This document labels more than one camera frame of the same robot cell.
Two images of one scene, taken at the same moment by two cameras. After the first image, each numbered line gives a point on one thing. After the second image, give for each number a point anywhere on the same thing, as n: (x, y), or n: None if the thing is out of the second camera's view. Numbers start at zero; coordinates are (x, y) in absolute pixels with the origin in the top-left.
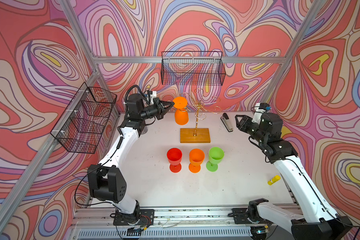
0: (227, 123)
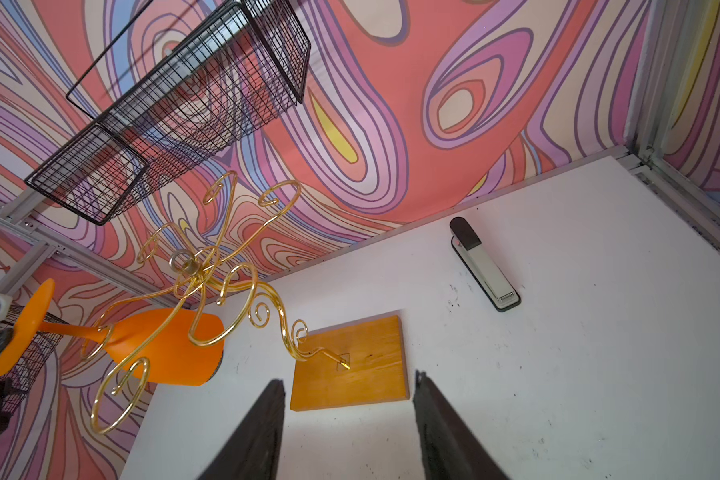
0: (482, 267)
